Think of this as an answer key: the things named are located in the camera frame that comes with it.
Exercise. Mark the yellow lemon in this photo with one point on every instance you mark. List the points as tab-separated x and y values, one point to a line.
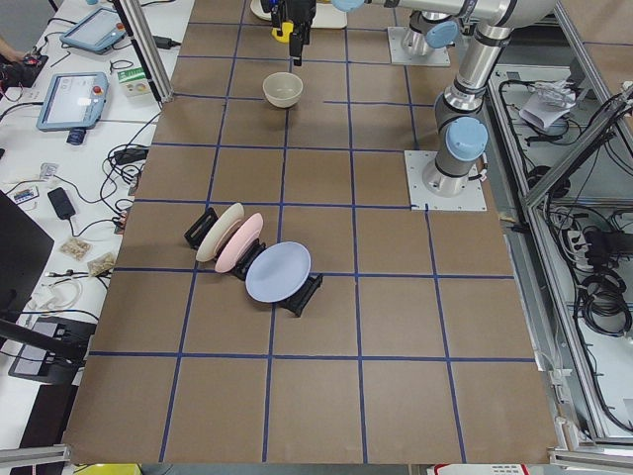
283	33

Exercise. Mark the teach pendant tablet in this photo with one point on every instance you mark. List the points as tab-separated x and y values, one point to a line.
97	32
73	101

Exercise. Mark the white rectangular tray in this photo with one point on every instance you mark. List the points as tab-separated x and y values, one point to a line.
328	17

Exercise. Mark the cream plate in rack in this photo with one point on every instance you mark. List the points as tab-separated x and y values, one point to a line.
220	232

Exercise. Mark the lavender plate in rack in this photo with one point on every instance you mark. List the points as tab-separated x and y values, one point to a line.
278	272

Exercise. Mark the small cream plate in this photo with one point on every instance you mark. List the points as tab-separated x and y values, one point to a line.
257	10

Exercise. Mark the cream bowl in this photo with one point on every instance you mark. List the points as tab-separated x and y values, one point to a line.
283	89

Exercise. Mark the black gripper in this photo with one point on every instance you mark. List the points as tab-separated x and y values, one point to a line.
300	15

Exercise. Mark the black power adapter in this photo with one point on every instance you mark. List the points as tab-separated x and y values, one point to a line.
61	203

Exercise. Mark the green white small box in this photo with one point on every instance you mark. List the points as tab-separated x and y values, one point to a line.
133	82

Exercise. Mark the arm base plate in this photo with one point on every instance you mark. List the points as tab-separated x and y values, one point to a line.
408	47
430	190

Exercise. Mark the black plate rack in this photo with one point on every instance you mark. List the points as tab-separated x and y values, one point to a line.
294	304

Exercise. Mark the near teach pendant tablet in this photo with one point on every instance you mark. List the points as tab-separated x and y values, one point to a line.
73	101

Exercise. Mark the far teach pendant tablet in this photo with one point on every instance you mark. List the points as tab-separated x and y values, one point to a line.
97	32

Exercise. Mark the black monitor stand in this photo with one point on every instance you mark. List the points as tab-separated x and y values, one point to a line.
53	349

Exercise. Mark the crumpled white paper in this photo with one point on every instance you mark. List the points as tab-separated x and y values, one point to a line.
549	102

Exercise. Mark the aluminium frame post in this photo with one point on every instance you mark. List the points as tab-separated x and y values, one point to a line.
138	30

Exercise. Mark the pink plate in rack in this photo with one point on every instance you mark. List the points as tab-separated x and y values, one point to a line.
239	243

